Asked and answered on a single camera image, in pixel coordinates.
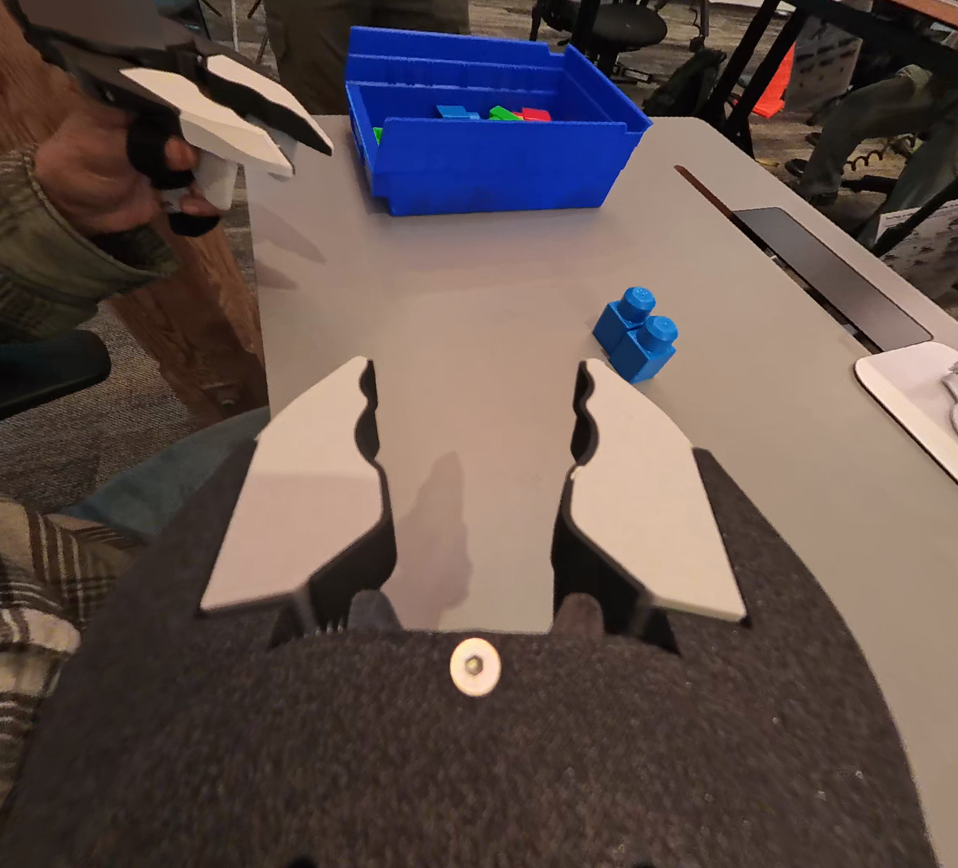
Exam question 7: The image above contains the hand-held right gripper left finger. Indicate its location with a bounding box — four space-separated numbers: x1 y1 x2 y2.
198 356 398 635

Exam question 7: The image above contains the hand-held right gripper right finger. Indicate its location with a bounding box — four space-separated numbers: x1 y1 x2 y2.
551 357 749 635

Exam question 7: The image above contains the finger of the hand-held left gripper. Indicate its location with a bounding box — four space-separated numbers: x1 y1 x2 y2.
196 38 335 157
120 67 295 179

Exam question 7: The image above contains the blue plastic bin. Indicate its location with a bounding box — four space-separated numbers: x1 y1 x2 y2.
344 25 654 218

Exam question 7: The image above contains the person's left hand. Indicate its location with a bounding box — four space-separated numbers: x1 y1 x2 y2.
33 100 222 237

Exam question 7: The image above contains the person's blue jeans leg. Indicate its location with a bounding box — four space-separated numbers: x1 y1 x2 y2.
67 404 270 541

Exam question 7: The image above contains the person's plaid shirt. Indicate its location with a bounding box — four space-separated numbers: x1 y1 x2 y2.
0 501 143 809

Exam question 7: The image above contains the white rectangular mat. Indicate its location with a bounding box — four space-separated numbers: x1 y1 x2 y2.
855 341 958 483

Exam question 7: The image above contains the black chair armrest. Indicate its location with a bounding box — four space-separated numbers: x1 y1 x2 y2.
0 329 113 420

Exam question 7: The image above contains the printed paper sheet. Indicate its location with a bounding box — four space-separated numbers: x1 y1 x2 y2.
876 202 958 318

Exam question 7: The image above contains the dark backpack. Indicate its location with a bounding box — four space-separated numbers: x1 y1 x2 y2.
644 48 728 122

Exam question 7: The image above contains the orange bag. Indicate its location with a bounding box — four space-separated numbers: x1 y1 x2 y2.
750 44 796 119

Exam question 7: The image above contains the grey box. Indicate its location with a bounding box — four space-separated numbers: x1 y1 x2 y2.
786 14 863 107

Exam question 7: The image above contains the black table cable lid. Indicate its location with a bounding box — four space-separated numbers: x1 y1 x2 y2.
729 207 934 352

